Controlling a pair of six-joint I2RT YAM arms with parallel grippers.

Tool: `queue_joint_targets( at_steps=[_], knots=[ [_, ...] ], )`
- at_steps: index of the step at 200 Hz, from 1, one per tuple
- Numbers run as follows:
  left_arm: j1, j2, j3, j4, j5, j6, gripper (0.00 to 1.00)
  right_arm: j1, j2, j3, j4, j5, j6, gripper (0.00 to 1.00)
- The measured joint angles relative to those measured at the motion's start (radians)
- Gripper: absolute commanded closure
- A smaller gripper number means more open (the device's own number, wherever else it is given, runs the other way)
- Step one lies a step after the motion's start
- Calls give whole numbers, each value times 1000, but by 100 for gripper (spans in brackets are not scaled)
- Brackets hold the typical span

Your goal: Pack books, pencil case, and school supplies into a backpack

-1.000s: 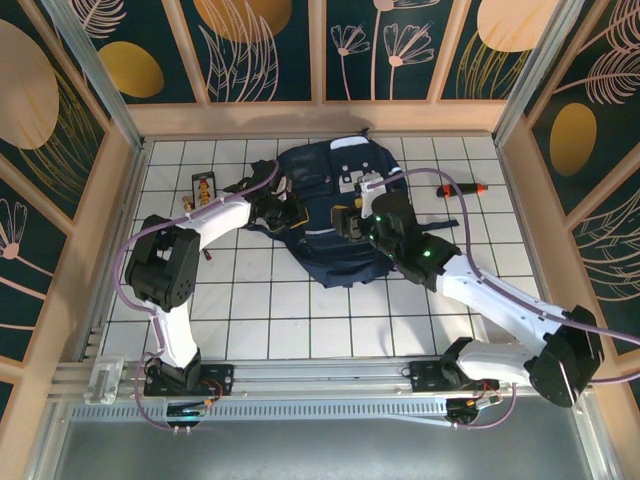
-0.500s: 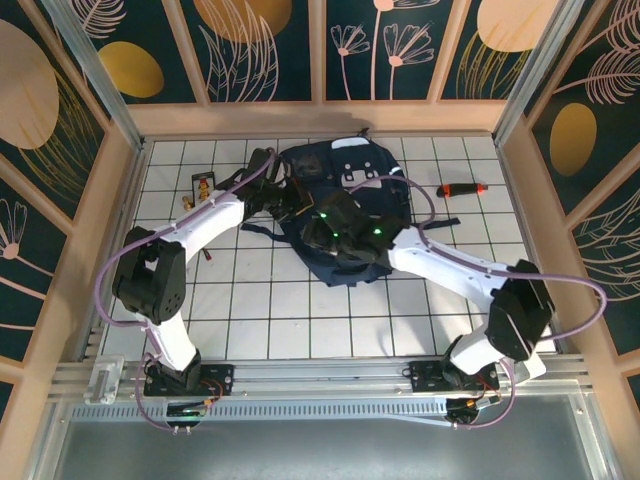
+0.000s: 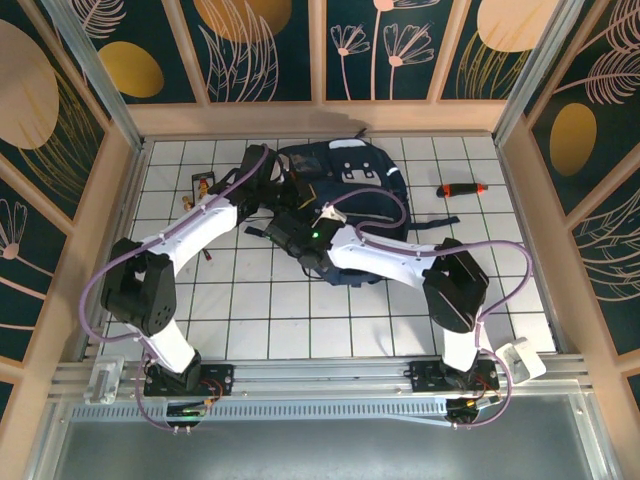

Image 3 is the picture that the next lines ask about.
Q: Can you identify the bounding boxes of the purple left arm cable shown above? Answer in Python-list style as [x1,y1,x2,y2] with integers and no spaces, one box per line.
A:
[81,144,274,434]

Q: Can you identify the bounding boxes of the slotted grey cable duct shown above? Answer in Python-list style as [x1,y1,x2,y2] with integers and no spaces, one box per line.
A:
[69,402,454,422]

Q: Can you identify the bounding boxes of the grey metal sheet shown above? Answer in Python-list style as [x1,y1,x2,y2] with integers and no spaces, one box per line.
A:
[49,394,601,480]

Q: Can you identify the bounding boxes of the aluminium mounting rail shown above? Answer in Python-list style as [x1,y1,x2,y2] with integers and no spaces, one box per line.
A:
[49,353,594,401]

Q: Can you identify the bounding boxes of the aluminium corner post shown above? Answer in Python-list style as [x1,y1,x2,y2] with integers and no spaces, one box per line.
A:
[492,0,581,146]
[42,0,149,154]

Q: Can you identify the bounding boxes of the navy blue backpack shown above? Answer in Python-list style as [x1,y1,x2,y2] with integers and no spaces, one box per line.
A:
[214,139,461,290]

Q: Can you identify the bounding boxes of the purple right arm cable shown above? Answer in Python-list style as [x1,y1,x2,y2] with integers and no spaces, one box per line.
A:
[322,187,532,432]

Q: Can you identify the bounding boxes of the small electronics board with wires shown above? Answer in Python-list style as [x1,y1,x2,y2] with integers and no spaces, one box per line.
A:
[166,399,214,421]
[446,394,502,426]

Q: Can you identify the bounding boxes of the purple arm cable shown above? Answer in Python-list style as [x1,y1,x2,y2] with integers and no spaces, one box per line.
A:
[322,187,532,432]
[81,144,274,434]

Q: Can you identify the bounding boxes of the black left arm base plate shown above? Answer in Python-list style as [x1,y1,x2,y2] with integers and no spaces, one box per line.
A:
[143,362,235,397]

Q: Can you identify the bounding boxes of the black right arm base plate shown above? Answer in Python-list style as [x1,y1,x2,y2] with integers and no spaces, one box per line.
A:
[408,355,501,396]

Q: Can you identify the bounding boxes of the black tray with gold parts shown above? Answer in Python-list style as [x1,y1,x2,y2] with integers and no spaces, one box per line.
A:
[192,170,217,201]

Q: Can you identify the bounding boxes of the white plastic bracket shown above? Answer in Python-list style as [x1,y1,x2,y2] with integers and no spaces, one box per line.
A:
[494,337,547,386]
[83,354,126,405]

